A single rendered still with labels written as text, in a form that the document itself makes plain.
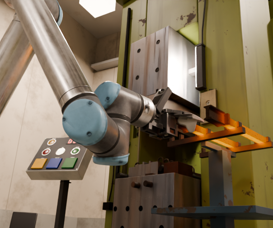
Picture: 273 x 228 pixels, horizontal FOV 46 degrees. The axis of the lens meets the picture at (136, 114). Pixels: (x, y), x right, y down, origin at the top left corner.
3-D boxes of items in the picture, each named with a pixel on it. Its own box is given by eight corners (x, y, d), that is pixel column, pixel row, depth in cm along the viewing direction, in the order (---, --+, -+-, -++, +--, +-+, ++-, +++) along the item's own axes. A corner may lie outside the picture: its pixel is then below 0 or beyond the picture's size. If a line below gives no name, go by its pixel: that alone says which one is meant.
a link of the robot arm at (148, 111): (123, 97, 96) (146, 89, 90) (134, 102, 100) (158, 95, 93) (121, 126, 93) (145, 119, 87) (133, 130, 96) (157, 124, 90)
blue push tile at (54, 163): (57, 167, 179) (62, 157, 185) (45, 167, 181) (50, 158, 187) (58, 169, 180) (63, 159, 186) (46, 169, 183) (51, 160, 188)
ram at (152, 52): (181, 85, 161) (181, 19, 175) (126, 102, 186) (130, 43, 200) (223, 110, 189) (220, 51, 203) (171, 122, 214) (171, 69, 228)
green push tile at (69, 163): (72, 167, 176) (77, 157, 181) (60, 167, 179) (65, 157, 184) (74, 169, 177) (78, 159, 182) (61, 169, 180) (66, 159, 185)
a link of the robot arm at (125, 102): (86, 117, 85) (90, 83, 89) (120, 129, 93) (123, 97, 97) (108, 109, 79) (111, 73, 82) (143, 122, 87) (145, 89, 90)
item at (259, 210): (256, 212, 88) (255, 205, 89) (150, 213, 116) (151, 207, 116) (298, 220, 108) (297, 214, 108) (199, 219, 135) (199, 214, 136)
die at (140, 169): (157, 177, 154) (157, 159, 157) (128, 180, 167) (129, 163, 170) (204, 188, 182) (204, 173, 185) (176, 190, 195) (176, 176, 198)
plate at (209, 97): (216, 120, 154) (215, 88, 160) (200, 124, 160) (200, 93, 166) (218, 121, 156) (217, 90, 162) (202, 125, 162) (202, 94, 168)
